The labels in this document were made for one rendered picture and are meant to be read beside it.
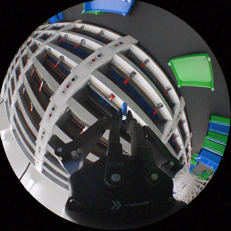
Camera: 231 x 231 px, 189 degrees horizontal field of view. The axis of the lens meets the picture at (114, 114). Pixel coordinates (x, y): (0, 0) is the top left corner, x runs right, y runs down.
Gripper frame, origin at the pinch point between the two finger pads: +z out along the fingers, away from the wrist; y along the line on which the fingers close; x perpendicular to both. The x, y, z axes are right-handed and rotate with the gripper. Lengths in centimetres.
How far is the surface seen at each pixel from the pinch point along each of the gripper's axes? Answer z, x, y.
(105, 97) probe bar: 21.1, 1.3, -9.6
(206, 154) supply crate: -9, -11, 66
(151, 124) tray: 20.9, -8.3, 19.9
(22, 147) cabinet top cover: -19, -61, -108
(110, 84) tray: 19.1, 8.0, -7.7
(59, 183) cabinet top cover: -16, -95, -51
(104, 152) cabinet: 25, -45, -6
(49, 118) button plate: 5.9, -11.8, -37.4
